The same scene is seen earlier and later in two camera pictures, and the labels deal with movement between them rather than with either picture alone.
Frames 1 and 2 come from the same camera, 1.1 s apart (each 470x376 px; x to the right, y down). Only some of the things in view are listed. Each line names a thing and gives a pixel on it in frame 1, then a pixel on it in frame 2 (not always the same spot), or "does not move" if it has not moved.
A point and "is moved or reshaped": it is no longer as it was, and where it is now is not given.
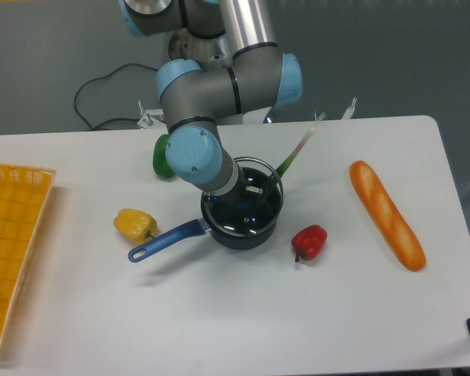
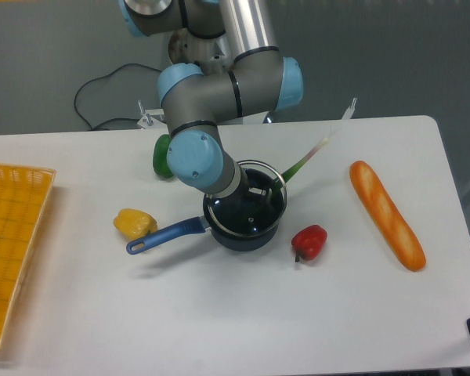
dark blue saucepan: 247,217 is moved or reshaped
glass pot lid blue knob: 252,207 does not move
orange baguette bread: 402,235 does not move
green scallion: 298,150 → 309,155
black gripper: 250,187 does not move
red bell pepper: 309,242 does not move
